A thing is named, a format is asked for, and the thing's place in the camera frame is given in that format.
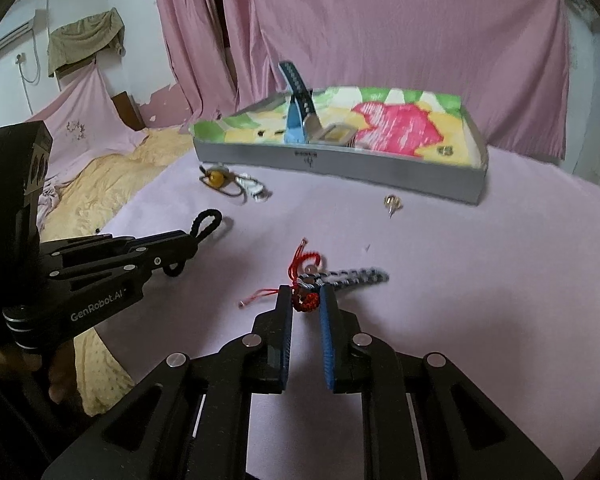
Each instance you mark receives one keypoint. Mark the olive green cloth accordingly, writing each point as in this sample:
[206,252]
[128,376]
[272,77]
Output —
[75,42]

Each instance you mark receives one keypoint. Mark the blue smart watch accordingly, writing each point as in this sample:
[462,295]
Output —
[302,122]

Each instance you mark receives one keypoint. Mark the person's left hand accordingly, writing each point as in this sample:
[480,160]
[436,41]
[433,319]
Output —
[55,372]

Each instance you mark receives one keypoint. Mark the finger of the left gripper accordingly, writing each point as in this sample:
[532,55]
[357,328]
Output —
[105,270]
[61,254]

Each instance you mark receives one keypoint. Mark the grey tray with floral liner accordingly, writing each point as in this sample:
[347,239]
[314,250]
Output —
[414,140]

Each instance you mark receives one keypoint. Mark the pink curtain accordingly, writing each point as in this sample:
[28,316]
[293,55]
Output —
[507,60]

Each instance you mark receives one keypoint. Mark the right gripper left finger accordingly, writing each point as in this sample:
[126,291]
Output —
[274,328]

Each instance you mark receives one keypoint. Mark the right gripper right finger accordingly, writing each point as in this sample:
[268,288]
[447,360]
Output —
[342,361]

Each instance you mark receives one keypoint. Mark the pink sheet on wall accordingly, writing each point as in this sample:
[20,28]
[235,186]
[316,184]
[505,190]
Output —
[84,125]

